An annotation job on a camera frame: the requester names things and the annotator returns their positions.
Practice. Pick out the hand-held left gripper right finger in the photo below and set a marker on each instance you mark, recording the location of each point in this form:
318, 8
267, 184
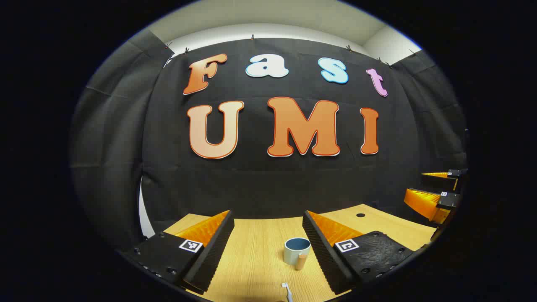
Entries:
325, 256

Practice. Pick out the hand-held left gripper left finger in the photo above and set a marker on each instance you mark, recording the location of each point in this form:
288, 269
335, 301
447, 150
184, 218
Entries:
209, 260

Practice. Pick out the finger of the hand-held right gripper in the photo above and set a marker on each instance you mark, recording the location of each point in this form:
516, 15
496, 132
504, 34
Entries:
438, 182
423, 201

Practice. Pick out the pale blue toothbrush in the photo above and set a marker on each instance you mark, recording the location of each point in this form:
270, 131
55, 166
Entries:
288, 293

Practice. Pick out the wooden desktop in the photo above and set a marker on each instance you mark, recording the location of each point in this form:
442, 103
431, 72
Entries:
256, 260

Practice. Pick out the black backdrop cloth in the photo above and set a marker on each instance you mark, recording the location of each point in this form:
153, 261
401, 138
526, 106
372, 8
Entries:
260, 184

